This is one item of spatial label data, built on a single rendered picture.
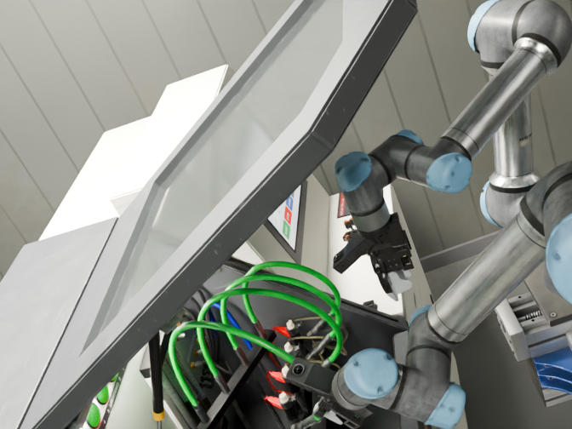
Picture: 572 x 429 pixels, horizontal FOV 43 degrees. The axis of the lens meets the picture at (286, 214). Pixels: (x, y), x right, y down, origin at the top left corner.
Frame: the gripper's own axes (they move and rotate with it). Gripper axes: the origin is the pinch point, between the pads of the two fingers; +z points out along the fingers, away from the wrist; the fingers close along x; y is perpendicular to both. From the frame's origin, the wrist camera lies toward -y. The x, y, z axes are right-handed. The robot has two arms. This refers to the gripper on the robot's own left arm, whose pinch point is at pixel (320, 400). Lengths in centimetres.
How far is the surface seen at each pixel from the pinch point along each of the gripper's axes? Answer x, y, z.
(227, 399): -3.9, -16.5, 31.7
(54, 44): 92, -152, 107
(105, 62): 99, -133, 111
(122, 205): 21, -63, 24
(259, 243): 34, -30, 31
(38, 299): -10, -63, 17
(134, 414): -19.2, -31.5, 18.1
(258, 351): 10.7, -16.3, 35.5
